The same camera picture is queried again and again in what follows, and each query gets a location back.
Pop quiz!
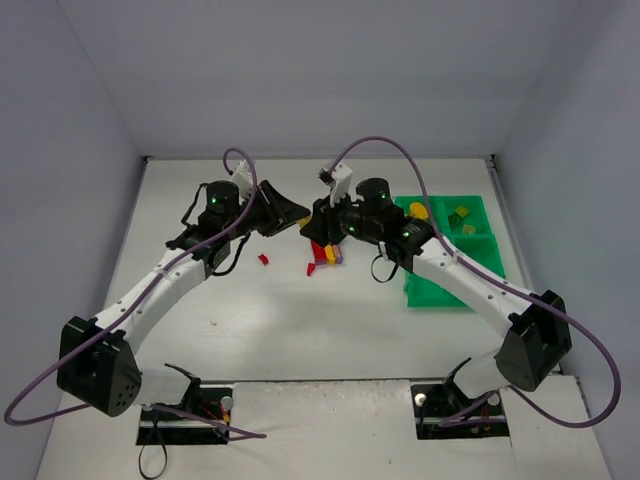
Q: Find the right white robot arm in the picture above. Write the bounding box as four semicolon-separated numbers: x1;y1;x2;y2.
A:
301;173;571;399

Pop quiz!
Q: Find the pale yellow curved lego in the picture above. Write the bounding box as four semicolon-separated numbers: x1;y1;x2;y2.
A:
297;216;312;228

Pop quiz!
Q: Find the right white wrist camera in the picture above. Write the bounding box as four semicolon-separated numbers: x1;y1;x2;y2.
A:
319;162;353;208

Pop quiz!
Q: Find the lime square lego brick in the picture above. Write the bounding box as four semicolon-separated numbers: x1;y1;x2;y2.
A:
455;205;469;218

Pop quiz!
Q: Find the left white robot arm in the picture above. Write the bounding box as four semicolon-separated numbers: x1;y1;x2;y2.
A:
56;181;310;417

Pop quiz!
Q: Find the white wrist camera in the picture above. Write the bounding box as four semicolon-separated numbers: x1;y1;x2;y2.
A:
231;159;257;200
319;162;353;208

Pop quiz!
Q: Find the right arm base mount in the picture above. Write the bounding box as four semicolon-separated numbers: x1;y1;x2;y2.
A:
410;382;510;441

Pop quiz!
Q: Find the yellow curved lego brick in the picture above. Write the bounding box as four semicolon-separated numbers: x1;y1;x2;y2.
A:
325;245;336;265

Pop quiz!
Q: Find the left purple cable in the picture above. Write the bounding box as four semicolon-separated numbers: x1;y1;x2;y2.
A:
3;146;268;441

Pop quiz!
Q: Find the red rectangular lego brick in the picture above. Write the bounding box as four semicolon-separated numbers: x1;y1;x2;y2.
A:
311;241;328;265

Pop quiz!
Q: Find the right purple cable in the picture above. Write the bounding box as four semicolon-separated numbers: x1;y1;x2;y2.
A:
319;135;623;429

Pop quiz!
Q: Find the purple cable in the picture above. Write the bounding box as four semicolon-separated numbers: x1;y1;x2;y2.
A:
319;135;623;429
3;146;268;441

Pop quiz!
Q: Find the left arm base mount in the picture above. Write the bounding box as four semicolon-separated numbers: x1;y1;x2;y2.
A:
136;364;233;446

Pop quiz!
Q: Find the orange yellow curved lego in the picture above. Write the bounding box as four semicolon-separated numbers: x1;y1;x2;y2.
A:
408;202;430;221

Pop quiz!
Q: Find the green compartment tray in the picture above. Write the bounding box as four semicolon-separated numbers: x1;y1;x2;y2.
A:
391;194;508;311

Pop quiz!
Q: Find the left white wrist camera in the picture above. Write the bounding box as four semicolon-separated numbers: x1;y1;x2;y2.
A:
231;159;257;200

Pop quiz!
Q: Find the dark green curved lego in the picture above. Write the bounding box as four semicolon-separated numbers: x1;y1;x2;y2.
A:
448;213;461;227

